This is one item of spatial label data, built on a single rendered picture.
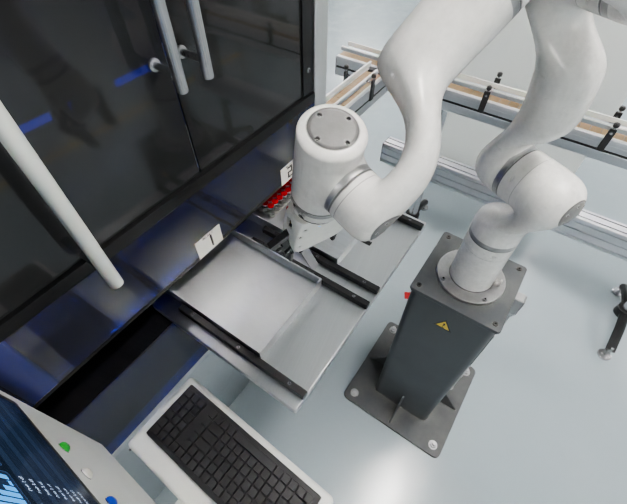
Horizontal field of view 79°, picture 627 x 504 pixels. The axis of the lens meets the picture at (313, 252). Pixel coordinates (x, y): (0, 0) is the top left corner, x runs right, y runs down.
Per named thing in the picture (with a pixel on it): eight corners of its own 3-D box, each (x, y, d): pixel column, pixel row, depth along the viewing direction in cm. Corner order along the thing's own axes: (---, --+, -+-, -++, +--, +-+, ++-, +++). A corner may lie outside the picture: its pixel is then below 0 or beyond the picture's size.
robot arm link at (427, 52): (562, 65, 43) (372, 249, 52) (459, -13, 47) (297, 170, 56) (586, 24, 35) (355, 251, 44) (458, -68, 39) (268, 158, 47)
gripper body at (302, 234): (300, 232, 54) (296, 260, 65) (360, 204, 57) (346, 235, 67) (276, 191, 57) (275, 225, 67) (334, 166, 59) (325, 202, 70)
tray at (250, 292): (165, 291, 104) (161, 284, 101) (230, 233, 117) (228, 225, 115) (261, 359, 92) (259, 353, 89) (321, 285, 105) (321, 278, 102)
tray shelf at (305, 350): (153, 308, 103) (151, 304, 101) (303, 171, 139) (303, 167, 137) (296, 414, 86) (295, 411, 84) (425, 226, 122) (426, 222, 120)
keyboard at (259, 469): (147, 433, 88) (143, 431, 86) (192, 385, 95) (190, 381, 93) (279, 566, 73) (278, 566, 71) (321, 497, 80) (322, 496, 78)
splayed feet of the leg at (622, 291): (593, 355, 185) (610, 342, 174) (610, 285, 211) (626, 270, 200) (611, 364, 182) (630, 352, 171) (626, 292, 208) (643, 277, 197)
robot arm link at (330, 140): (364, 199, 55) (322, 156, 57) (390, 139, 43) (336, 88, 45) (321, 231, 52) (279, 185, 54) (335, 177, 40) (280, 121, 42)
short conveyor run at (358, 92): (303, 172, 141) (302, 135, 129) (270, 157, 147) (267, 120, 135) (389, 93, 177) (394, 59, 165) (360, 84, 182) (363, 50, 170)
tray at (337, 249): (247, 218, 121) (245, 210, 119) (295, 174, 135) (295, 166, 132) (337, 266, 109) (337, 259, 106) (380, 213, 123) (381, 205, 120)
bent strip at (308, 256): (301, 265, 109) (300, 252, 105) (307, 258, 111) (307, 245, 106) (343, 288, 104) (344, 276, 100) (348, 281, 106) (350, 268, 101)
